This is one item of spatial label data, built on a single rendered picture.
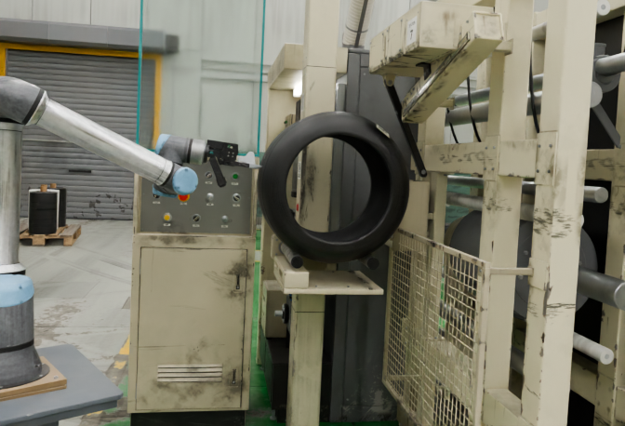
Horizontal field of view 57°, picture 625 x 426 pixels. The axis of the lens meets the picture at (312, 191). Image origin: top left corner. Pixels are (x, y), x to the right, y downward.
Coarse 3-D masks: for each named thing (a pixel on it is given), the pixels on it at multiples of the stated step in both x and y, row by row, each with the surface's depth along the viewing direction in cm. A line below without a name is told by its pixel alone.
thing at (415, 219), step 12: (420, 180) 250; (420, 192) 241; (408, 204) 240; (420, 204) 241; (408, 216) 241; (420, 216) 241; (408, 228) 241; (420, 228) 242; (396, 240) 240; (408, 240) 241
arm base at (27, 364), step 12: (0, 348) 154; (12, 348) 155; (24, 348) 158; (0, 360) 153; (12, 360) 155; (24, 360) 157; (36, 360) 162; (0, 372) 152; (12, 372) 154; (24, 372) 156; (36, 372) 160; (0, 384) 152
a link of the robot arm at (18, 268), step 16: (0, 128) 169; (16, 128) 173; (0, 144) 169; (16, 144) 173; (0, 160) 170; (16, 160) 173; (0, 176) 170; (16, 176) 173; (0, 192) 170; (16, 192) 173; (0, 208) 170; (16, 208) 174; (0, 224) 170; (16, 224) 174; (0, 240) 170; (16, 240) 174; (0, 256) 170; (16, 256) 174; (0, 272) 169; (16, 272) 172
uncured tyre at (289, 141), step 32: (288, 128) 205; (320, 128) 201; (352, 128) 203; (288, 160) 200; (384, 160) 206; (384, 192) 233; (288, 224) 201; (352, 224) 233; (384, 224) 207; (320, 256) 206; (352, 256) 208
